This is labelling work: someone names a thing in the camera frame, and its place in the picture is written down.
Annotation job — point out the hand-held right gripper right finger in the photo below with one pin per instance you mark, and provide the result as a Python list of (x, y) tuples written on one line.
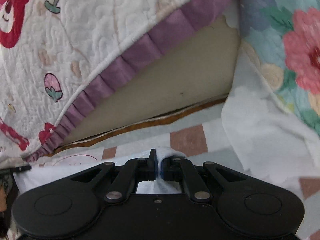
[(162, 171)]

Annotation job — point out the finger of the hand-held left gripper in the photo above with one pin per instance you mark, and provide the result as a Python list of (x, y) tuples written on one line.
[(17, 169)]

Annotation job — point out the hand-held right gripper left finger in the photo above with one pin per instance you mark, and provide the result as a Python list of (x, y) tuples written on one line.
[(155, 170)]

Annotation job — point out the light grey sweatshirt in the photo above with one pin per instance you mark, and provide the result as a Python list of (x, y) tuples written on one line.
[(62, 173)]

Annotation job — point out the checked dog print rug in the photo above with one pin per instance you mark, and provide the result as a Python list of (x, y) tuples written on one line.
[(190, 140)]

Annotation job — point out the beige bed base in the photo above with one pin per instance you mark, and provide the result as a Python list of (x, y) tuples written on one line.
[(175, 80)]

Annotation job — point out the bear printed white quilt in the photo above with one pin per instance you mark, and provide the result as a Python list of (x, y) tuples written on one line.
[(87, 42)]

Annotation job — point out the floral patterned quilt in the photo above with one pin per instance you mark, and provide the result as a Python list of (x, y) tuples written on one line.
[(275, 55)]

